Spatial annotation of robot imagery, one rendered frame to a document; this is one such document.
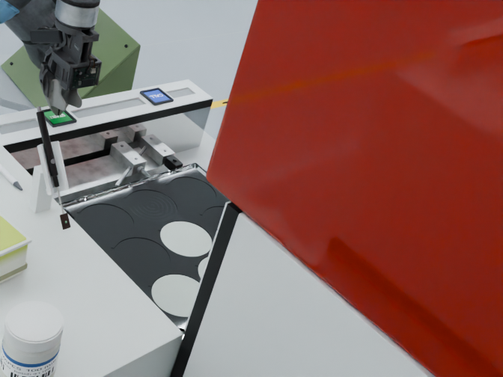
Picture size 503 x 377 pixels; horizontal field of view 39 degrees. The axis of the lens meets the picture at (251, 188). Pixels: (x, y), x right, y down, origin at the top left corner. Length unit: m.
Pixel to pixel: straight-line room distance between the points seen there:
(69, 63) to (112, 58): 0.37
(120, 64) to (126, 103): 0.15
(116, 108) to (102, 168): 0.14
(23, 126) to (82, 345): 0.56
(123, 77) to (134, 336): 0.84
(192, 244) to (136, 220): 0.12
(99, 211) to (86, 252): 0.20
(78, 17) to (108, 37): 0.46
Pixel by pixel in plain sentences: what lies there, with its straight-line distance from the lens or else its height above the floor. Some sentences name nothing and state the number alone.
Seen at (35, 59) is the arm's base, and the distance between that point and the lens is 1.80.
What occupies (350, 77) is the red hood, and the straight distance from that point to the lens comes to 0.74.
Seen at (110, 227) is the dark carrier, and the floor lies 0.90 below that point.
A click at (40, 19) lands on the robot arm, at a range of 1.72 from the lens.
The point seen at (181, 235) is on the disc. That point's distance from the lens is 1.34.
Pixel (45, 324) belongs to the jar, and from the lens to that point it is 0.92.
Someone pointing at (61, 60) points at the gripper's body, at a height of 1.11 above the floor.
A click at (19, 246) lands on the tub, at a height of 1.03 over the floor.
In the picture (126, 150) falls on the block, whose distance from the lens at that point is 1.52.
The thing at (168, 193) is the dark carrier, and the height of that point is 0.90.
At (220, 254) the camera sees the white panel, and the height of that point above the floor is 1.14.
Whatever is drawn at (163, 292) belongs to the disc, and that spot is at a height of 0.90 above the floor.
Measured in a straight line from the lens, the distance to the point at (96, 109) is 1.54.
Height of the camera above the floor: 1.74
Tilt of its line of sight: 34 degrees down
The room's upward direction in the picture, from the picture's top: 19 degrees clockwise
